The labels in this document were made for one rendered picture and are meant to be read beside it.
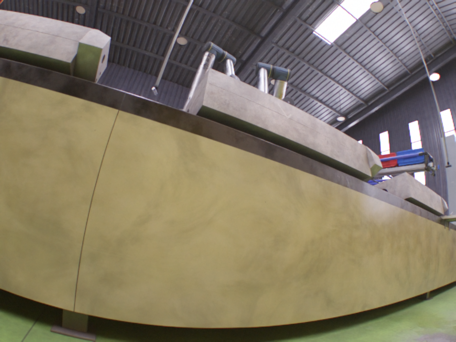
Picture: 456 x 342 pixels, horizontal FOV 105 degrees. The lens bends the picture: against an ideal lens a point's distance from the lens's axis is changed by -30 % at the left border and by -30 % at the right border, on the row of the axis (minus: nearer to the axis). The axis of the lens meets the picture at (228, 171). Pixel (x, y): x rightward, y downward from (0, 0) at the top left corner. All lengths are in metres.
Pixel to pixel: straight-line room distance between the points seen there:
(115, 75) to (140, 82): 1.38
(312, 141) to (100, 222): 0.88
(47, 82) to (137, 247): 0.58
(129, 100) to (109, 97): 0.07
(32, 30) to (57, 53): 0.18
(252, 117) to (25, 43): 0.89
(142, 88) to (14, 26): 11.98
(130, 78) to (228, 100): 12.29
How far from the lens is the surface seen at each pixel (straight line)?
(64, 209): 0.74
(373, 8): 8.12
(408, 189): 1.95
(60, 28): 1.04
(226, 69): 2.59
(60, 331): 0.83
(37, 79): 0.89
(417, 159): 2.39
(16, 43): 1.02
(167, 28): 11.54
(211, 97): 0.90
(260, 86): 2.34
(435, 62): 14.15
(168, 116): 0.81
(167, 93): 12.99
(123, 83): 12.93
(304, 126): 1.12
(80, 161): 0.75
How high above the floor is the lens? 0.38
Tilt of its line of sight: 17 degrees up
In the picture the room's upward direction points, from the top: 9 degrees clockwise
